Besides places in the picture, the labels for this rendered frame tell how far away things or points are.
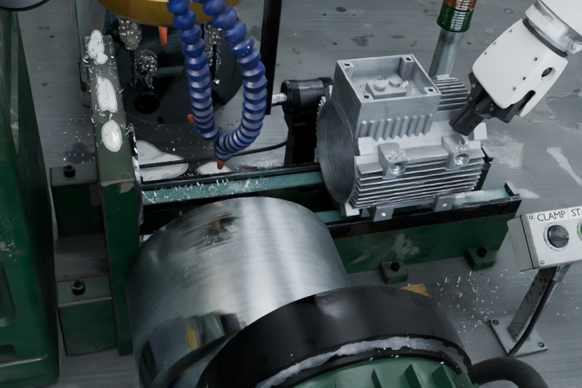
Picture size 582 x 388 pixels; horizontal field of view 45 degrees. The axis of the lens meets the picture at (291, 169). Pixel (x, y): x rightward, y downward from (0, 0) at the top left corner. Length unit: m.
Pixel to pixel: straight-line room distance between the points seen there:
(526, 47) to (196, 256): 0.52
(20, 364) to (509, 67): 0.74
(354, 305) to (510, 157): 1.10
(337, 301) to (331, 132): 0.72
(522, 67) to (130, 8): 0.51
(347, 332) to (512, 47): 0.65
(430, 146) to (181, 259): 0.45
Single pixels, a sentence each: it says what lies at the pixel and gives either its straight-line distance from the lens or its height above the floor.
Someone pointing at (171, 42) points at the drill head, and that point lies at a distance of 1.13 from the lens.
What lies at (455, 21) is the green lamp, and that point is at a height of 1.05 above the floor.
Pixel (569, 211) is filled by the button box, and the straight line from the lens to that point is 0.99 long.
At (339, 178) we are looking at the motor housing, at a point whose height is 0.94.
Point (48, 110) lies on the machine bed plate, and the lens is 1.48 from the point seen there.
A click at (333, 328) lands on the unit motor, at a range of 0.42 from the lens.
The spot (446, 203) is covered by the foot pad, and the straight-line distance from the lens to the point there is 1.10.
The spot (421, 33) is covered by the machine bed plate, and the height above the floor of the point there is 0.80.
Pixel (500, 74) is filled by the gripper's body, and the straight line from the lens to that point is 1.00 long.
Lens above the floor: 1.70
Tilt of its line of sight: 42 degrees down
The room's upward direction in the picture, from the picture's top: 8 degrees clockwise
